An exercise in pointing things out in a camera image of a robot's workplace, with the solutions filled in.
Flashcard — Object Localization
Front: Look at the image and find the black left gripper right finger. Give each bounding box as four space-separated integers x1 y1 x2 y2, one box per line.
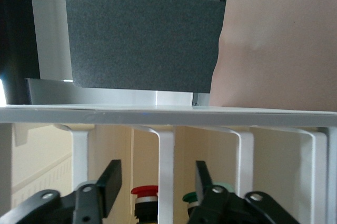
186 160 301 224

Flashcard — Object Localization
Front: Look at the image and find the large grey felt panel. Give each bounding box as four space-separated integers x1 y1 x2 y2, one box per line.
65 0 227 94

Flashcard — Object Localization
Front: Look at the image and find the silver aluminium beam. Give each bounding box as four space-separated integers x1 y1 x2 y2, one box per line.
25 78 195 107

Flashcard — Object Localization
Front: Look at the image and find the red mushroom push button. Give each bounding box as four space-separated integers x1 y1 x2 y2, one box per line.
131 185 160 224

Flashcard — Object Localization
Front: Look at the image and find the green mushroom push button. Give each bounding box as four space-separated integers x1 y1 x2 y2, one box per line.
182 191 205 224

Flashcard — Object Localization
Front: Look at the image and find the white drawer with dividers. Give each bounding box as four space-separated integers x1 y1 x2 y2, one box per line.
0 104 337 224

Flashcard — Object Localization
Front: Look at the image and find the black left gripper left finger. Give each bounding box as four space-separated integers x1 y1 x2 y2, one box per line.
0 159 123 224

